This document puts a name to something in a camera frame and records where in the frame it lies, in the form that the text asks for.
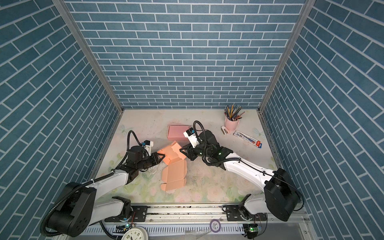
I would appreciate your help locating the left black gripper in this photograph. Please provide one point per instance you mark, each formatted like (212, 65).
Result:
(155, 158)

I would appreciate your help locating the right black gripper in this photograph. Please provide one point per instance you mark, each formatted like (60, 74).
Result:
(191, 153)

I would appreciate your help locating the pink paper box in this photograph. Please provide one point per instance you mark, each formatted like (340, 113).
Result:
(176, 132)

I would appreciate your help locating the orange paper box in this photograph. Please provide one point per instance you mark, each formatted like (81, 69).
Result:
(174, 174)

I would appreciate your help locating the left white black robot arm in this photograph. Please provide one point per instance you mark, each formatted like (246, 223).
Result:
(76, 208)

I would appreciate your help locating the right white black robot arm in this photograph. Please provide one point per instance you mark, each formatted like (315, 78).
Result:
(280, 193)

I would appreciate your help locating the pink pencil cup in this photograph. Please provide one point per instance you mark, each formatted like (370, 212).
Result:
(230, 125)

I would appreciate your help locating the white toothpaste tube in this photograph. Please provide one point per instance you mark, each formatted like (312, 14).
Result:
(248, 139)

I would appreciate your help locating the coloured pencils bundle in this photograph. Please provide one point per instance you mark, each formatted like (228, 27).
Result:
(234, 112)

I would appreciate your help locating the white round clock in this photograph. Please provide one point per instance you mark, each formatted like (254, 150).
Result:
(136, 233)

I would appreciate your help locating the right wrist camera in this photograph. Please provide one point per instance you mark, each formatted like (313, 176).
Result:
(190, 134)

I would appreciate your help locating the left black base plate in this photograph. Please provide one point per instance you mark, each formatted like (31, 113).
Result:
(132, 215)

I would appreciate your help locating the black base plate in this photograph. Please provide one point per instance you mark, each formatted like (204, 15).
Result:
(132, 215)
(235, 213)

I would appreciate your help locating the aluminium mounting rail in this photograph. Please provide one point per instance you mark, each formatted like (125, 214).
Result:
(183, 213)

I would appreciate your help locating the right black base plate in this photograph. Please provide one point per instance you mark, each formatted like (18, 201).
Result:
(235, 213)

